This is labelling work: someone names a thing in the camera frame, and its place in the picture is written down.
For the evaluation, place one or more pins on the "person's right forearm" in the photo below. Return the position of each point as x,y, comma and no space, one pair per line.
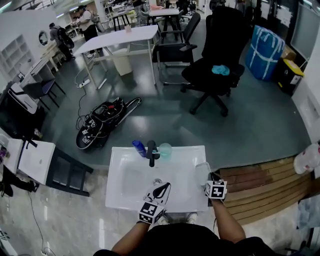
228,222

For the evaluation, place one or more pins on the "white table with rounded corners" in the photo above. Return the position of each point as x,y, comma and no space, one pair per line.
117,40

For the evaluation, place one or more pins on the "white table with black legs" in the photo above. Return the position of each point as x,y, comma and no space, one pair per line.
163,13

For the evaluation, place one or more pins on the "white and black box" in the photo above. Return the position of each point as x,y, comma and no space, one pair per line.
21,97

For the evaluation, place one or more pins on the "clear plastic cup object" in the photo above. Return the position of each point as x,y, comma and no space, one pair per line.
203,173

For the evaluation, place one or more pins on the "black metal frame stand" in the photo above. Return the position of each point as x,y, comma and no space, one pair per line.
70,175

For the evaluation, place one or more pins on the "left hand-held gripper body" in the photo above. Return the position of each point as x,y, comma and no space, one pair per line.
149,211

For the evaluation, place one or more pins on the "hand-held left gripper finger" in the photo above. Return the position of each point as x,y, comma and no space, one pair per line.
163,188

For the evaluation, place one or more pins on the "person's left shoe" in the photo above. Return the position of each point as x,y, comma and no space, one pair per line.
163,220

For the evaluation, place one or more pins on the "person's black clothing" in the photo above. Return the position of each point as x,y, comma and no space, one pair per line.
185,241

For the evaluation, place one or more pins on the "teal cloth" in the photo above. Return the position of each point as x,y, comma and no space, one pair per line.
220,70

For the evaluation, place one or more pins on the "cardboard box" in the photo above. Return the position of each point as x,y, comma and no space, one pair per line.
288,53

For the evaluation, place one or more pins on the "black bag with equipment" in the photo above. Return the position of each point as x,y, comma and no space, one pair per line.
102,122

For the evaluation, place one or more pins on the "black and yellow box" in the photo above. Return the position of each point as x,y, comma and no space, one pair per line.
290,76

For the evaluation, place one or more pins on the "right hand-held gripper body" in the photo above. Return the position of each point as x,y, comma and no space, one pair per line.
216,191

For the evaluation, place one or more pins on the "white sink basin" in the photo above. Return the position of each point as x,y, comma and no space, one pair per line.
132,180

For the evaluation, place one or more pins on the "black armchair with metal legs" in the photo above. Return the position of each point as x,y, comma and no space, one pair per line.
175,51

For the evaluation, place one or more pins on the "teal translucent cup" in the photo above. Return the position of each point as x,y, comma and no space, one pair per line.
166,151

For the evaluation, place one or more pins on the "person's right shoe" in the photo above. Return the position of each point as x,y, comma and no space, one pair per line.
192,218

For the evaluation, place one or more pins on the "white low cabinet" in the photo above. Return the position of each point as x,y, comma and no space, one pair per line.
36,161

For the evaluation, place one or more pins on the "beige waste bin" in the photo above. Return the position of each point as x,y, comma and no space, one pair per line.
122,63

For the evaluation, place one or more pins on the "blue bottle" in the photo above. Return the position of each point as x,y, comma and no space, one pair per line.
140,148

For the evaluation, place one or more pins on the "black high-back office chair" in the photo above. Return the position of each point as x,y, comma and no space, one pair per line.
220,45

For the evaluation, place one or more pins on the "round wall mirror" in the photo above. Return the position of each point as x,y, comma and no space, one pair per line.
43,38

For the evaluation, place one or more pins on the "dark chair with blue seat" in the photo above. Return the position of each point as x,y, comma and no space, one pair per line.
41,88

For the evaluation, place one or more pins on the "blue wrapped bundle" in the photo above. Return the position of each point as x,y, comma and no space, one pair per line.
263,52

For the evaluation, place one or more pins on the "white cubby shelf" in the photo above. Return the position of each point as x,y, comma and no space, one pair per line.
13,56

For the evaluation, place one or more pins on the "wooden slatted platform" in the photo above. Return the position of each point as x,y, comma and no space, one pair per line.
262,185

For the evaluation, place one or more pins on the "whiteboard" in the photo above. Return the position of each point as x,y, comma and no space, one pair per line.
306,27

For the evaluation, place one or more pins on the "white plastic bag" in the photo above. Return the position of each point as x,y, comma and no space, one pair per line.
308,158

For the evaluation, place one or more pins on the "person's left forearm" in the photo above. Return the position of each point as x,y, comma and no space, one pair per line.
130,237

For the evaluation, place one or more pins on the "person's shoe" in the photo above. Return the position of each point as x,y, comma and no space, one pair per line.
163,220
192,218

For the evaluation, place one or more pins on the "white power strip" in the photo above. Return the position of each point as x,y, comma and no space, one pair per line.
83,84

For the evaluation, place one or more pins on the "black faucet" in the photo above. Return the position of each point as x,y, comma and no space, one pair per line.
151,152

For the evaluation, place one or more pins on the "small pink box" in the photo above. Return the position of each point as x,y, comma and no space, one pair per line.
128,29

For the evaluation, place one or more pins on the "metal sink drain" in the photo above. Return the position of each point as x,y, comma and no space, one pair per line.
157,181

